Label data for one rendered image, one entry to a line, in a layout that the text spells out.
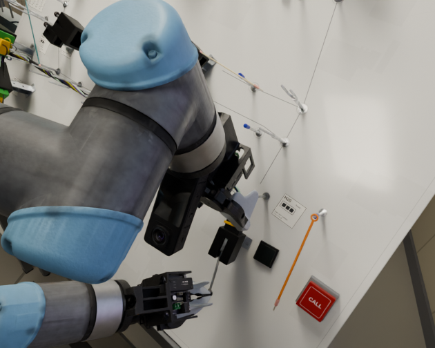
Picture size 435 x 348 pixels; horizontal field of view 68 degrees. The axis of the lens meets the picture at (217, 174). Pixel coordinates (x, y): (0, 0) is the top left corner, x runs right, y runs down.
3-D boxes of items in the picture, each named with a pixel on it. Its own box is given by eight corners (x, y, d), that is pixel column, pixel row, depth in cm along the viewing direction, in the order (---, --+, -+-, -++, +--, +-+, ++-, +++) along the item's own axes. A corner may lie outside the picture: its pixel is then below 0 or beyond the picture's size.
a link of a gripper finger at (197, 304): (230, 308, 58) (192, 315, 51) (207, 313, 61) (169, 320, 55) (227, 290, 59) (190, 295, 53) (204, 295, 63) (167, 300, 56)
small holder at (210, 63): (197, 37, 73) (179, 23, 66) (220, 64, 70) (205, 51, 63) (183, 53, 74) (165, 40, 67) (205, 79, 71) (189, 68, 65)
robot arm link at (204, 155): (188, 168, 28) (122, 134, 32) (201, 188, 32) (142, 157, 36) (232, 103, 30) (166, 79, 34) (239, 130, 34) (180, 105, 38)
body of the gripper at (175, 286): (201, 319, 50) (134, 331, 41) (166, 325, 55) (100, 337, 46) (194, 268, 53) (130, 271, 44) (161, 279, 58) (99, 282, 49)
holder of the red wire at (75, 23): (83, 18, 88) (47, -4, 78) (109, 45, 83) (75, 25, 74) (74, 33, 89) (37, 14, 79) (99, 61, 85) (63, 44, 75)
